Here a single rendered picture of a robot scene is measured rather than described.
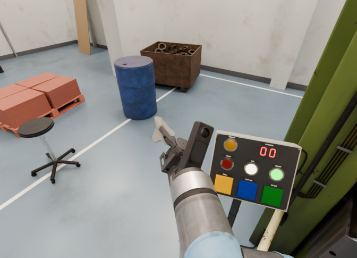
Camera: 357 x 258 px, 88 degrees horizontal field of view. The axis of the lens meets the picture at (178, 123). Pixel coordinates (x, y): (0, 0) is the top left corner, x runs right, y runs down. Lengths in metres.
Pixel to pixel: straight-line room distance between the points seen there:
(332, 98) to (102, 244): 1.83
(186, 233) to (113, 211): 1.72
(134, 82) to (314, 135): 2.21
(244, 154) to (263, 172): 0.10
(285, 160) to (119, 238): 1.48
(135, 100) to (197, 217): 2.58
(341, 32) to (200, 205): 1.18
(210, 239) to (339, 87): 0.77
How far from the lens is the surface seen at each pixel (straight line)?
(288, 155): 0.88
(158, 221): 1.91
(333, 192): 1.22
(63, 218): 2.19
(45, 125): 2.27
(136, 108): 2.91
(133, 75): 2.67
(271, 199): 0.92
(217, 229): 0.33
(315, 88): 1.42
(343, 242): 1.13
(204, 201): 0.35
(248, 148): 0.84
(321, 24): 4.33
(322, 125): 1.01
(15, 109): 3.31
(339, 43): 1.35
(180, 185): 0.37
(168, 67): 3.69
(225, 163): 0.85
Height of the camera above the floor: 1.71
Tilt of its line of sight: 36 degrees down
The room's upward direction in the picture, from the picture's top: straight up
